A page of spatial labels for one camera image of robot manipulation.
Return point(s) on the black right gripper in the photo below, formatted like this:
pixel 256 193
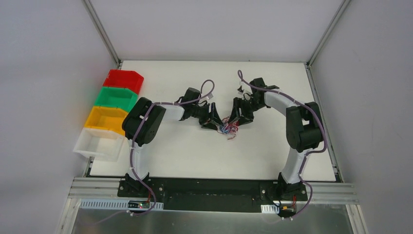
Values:
pixel 241 109

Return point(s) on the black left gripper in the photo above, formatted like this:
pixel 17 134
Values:
pixel 206 113

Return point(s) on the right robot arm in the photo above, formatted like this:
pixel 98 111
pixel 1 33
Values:
pixel 304 129

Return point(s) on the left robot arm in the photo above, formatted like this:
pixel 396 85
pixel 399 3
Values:
pixel 143 121

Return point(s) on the green plastic bin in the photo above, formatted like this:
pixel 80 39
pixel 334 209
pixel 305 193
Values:
pixel 121 98

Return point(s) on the red plastic bin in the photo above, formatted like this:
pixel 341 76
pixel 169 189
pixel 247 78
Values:
pixel 124 79

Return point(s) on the yellow plastic bin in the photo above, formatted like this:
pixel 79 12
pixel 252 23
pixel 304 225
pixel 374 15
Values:
pixel 106 118

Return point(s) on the white plastic bin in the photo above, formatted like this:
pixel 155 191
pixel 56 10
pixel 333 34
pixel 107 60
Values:
pixel 104 145

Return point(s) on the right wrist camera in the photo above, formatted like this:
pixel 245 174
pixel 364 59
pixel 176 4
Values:
pixel 240 90

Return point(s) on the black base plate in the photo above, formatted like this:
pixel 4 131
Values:
pixel 211 195

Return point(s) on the aluminium frame rail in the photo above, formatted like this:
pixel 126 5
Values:
pixel 166 188

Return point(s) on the white cable duct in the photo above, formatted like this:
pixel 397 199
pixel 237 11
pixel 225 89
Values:
pixel 120 204

